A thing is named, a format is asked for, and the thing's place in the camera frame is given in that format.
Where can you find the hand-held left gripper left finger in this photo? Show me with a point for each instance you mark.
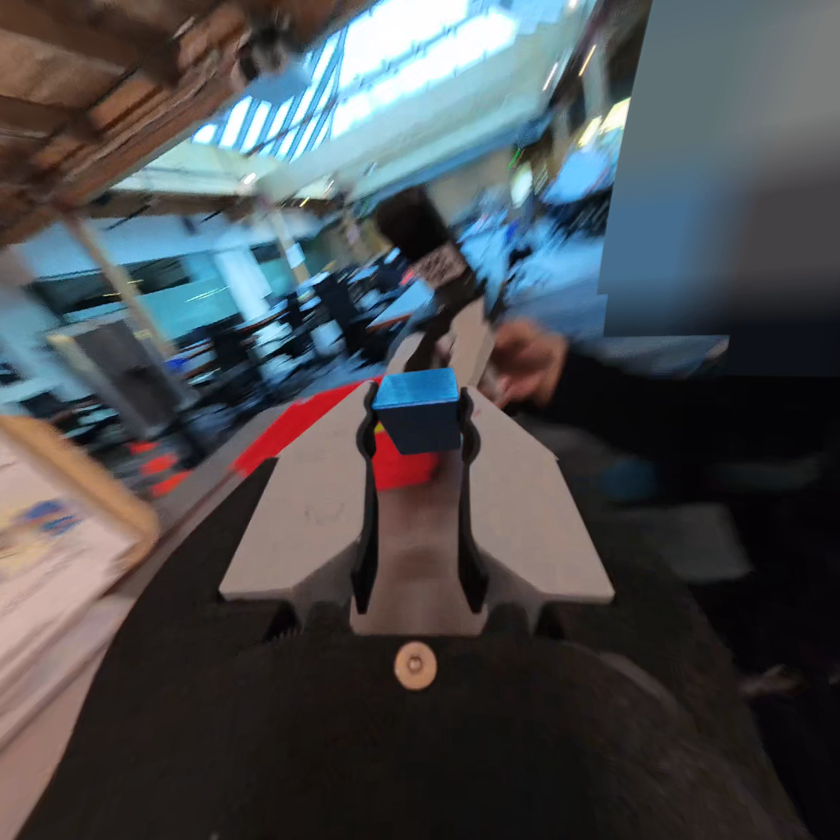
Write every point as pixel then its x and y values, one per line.
pixel 308 518

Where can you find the wooden sign board with paper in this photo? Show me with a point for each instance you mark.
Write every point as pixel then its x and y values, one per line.
pixel 59 558

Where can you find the grey panel on black stand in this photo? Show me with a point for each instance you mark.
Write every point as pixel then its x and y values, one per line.
pixel 124 380

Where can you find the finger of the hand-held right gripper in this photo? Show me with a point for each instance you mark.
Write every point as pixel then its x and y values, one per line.
pixel 403 358
pixel 472 351

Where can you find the red plastic bin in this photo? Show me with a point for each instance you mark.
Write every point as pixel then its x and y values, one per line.
pixel 407 471

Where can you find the person's right hand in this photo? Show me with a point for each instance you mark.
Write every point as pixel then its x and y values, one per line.
pixel 535 361

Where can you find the blue wooden block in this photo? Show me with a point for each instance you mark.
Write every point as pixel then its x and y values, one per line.
pixel 420 420

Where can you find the orange traffic cone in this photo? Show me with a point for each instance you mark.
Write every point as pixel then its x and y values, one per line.
pixel 161 469

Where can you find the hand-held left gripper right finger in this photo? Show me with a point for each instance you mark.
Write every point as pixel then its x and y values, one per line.
pixel 525 518

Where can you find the person's right forearm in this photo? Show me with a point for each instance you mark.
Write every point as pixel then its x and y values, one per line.
pixel 656 420

